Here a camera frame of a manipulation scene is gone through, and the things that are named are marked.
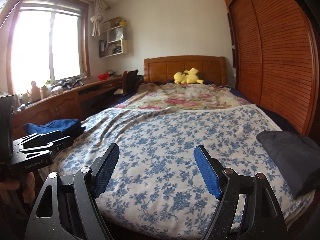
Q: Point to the wooden desk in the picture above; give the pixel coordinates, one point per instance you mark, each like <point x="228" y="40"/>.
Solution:
<point x="66" y="105"/>

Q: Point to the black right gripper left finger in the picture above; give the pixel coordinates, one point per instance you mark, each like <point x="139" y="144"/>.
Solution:
<point x="103" y="168"/>

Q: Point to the dark wooden chair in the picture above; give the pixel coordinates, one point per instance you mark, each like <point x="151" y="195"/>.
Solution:
<point x="129" y="81"/>

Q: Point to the red basket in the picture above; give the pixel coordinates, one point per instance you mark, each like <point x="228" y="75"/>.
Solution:
<point x="103" y="77"/>

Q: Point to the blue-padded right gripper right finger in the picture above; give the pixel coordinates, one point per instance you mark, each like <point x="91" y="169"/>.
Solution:
<point x="211" y="171"/>

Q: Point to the pink floral quilt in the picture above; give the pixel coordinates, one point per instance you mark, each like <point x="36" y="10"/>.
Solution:
<point x="184" y="97"/>

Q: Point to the blue floral white blanket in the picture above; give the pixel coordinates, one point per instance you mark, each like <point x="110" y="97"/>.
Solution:
<point x="156" y="188"/>

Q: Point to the left hand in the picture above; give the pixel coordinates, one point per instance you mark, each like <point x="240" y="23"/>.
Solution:
<point x="12" y="185"/>

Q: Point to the navy blue suit jacket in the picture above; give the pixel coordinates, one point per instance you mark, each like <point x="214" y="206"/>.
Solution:
<point x="68" y="127"/>

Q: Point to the tied white curtain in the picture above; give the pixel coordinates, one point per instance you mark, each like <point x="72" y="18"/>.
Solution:
<point x="99" y="7"/>

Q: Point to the wooden headboard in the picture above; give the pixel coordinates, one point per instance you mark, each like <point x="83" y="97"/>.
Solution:
<point x="162" y="69"/>

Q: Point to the white wall shelf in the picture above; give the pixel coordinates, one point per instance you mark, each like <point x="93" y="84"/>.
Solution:
<point x="113" y="38"/>

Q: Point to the window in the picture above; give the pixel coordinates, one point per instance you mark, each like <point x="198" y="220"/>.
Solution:
<point x="48" y="41"/>

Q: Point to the wooden louvered wardrobe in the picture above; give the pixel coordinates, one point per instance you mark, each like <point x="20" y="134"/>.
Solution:
<point x="277" y="59"/>

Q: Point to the dark grey folded garment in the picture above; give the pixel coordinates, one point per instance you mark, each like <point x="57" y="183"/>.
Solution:
<point x="296" y="157"/>

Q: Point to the yellow plush toy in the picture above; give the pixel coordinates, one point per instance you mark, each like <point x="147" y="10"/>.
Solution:
<point x="187" y="77"/>

